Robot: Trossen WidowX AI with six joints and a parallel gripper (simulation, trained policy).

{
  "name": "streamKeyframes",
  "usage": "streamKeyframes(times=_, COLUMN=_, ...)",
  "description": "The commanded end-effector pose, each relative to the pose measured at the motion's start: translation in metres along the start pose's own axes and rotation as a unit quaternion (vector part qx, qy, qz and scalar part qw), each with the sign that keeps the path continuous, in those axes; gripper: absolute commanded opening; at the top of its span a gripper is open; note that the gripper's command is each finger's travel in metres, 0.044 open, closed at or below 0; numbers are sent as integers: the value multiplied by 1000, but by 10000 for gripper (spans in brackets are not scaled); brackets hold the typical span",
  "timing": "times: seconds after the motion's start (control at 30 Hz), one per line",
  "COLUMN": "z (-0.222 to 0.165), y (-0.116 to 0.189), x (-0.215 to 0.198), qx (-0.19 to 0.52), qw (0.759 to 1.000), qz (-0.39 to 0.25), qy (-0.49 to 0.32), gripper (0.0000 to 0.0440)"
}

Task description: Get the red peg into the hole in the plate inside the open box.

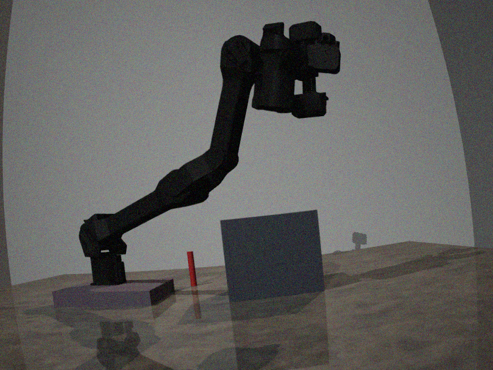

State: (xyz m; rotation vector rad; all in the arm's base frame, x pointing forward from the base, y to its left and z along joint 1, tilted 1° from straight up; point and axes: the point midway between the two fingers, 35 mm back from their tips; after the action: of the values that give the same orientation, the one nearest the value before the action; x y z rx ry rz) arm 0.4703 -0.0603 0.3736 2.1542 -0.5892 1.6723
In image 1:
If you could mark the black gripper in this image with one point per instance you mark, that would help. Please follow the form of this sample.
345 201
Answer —
310 103

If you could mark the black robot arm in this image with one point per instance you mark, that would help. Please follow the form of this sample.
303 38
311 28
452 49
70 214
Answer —
243 63

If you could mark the red peg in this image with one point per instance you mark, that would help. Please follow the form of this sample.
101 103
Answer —
191 268

